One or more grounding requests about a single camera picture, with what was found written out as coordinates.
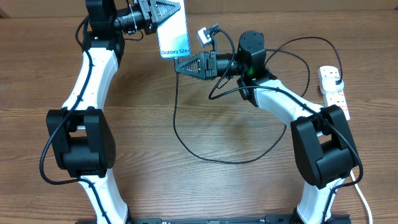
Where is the blue screen smartphone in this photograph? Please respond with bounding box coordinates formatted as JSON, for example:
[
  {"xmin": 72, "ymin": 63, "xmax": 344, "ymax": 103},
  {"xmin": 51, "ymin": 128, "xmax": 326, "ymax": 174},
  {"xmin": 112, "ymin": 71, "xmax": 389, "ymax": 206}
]
[{"xmin": 157, "ymin": 0, "xmax": 190, "ymax": 59}]

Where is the black charging cable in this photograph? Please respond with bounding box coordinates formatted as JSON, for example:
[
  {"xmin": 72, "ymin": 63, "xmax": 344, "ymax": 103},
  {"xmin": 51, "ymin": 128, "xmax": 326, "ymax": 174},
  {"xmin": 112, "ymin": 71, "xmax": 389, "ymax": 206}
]
[{"xmin": 172, "ymin": 36, "xmax": 344, "ymax": 165}]

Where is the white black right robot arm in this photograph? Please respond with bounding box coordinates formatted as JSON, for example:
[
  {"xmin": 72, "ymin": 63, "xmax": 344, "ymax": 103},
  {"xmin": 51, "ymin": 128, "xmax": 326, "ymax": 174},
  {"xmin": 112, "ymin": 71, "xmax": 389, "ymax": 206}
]
[{"xmin": 174, "ymin": 30, "xmax": 363, "ymax": 223}]

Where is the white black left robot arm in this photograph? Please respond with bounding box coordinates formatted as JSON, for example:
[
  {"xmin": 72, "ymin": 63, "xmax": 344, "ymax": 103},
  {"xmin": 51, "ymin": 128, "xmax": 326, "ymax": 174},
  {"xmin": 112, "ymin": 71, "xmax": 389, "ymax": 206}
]
[{"xmin": 39, "ymin": 1, "xmax": 185, "ymax": 223}]

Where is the white plug adapter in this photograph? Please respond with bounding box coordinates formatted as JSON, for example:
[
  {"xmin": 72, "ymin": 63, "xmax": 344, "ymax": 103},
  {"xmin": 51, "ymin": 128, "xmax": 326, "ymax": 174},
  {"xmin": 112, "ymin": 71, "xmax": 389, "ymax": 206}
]
[{"xmin": 320, "ymin": 77, "xmax": 345, "ymax": 94}]

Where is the white power strip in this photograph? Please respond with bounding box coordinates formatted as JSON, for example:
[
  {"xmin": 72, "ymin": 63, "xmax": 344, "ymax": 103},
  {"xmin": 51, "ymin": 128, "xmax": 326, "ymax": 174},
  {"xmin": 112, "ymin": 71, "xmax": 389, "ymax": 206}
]
[{"xmin": 318, "ymin": 65, "xmax": 350, "ymax": 121}]

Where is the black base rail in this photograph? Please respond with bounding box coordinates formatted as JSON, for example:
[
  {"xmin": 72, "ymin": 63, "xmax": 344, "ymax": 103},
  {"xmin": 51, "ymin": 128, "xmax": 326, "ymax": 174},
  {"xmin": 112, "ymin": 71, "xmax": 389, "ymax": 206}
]
[{"xmin": 74, "ymin": 214, "xmax": 352, "ymax": 224}]

